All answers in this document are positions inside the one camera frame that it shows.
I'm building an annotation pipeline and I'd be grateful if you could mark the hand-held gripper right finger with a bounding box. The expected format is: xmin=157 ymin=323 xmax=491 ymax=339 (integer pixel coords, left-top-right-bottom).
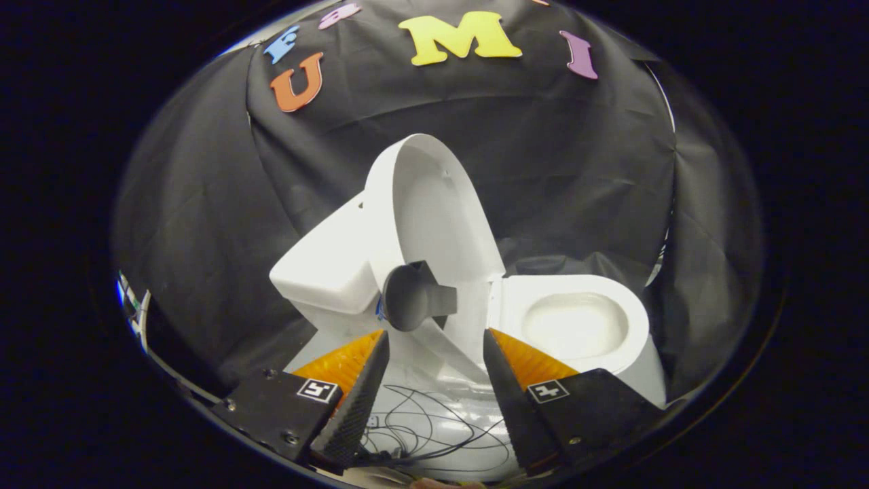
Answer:
xmin=483 ymin=328 xmax=666 ymax=476

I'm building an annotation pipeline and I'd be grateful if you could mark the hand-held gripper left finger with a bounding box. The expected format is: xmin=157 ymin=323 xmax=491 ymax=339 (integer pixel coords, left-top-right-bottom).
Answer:
xmin=210 ymin=330 xmax=391 ymax=469

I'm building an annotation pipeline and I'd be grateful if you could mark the grey lid lifter handle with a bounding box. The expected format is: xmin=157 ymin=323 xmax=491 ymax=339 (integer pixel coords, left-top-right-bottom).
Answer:
xmin=382 ymin=260 xmax=458 ymax=332

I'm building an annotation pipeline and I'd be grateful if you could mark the white toilet tank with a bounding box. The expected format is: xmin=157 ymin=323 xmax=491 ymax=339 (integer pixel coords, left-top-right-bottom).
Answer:
xmin=270 ymin=192 xmax=381 ymax=340

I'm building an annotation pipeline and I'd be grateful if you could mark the black backdrop cloth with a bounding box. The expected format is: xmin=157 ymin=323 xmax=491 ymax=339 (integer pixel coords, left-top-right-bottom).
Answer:
xmin=112 ymin=0 xmax=764 ymax=408

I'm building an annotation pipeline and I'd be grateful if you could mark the thin black cable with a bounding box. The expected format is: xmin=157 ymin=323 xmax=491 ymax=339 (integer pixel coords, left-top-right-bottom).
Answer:
xmin=360 ymin=384 xmax=514 ymax=471

